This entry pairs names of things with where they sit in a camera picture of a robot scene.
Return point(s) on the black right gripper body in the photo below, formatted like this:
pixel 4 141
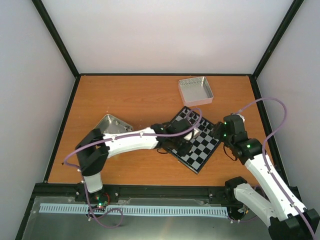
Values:
pixel 217 134

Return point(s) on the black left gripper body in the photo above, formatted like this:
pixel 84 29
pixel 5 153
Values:
pixel 181 150

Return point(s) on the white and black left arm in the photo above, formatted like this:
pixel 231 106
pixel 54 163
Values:
pixel 97 147

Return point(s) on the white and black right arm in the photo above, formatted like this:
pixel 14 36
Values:
pixel 283 213

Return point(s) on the black and silver chessboard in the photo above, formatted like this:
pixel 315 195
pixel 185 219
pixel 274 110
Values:
pixel 202 147

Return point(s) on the silver square tin lid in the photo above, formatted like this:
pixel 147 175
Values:
pixel 195 91

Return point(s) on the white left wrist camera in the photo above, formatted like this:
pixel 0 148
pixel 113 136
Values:
pixel 192 135

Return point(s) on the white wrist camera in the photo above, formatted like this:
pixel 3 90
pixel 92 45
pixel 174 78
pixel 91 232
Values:
pixel 241 116
pixel 192 135

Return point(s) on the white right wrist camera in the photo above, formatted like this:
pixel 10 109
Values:
pixel 241 116

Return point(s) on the light blue cable duct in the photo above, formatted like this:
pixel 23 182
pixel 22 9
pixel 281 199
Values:
pixel 137 210

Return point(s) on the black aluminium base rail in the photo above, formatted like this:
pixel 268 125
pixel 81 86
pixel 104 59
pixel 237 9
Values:
pixel 113 193

